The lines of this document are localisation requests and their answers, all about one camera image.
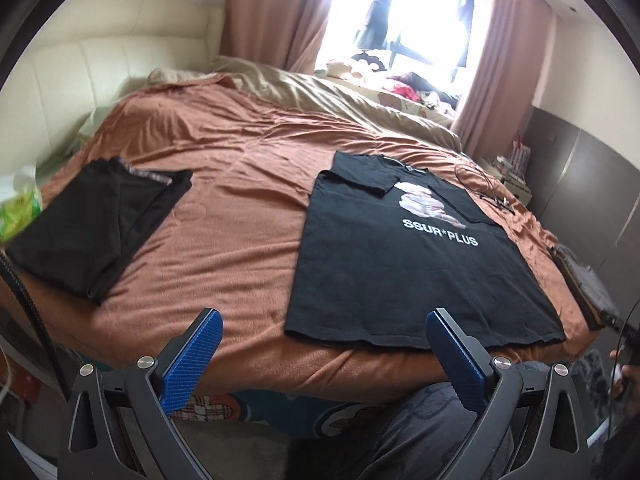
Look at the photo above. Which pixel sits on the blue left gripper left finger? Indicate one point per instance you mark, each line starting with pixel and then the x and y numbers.
pixel 184 360

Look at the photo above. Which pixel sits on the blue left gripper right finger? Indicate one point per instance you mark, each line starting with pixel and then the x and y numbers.
pixel 463 359

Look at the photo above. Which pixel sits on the black bear print t-shirt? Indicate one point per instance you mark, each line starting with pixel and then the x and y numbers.
pixel 384 244

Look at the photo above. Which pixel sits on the clothes pile on windowsill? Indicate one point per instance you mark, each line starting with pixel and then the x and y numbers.
pixel 368 71

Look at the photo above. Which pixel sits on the person's right hand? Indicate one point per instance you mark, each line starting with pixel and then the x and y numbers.
pixel 626 380

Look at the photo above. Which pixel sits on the brown bed blanket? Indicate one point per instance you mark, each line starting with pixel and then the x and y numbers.
pixel 232 244

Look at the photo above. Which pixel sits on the white bedside table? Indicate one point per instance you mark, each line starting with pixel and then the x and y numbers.
pixel 501 170

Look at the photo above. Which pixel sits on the folded black garment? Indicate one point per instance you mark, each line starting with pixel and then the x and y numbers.
pixel 84 240

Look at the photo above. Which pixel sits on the green tissue pack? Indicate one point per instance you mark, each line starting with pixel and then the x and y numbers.
pixel 21 201

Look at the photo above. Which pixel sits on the pink right curtain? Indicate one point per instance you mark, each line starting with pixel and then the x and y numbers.
pixel 506 77

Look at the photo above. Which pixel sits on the pink curtain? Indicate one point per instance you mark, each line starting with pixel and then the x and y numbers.
pixel 506 77
pixel 286 34

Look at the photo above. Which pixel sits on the beige duvet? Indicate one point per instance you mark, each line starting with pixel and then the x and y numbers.
pixel 313 94

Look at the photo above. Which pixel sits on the cream padded headboard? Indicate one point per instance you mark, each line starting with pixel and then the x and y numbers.
pixel 91 53

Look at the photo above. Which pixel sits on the hanging dark garment left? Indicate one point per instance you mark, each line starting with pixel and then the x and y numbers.
pixel 374 32

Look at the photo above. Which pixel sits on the hanging dark garment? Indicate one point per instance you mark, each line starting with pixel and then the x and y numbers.
pixel 459 16
pixel 374 32

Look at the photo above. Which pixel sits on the hanging dark garment right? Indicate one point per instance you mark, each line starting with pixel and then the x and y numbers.
pixel 459 16

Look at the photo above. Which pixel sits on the pink left curtain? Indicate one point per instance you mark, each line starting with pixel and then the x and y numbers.
pixel 286 34

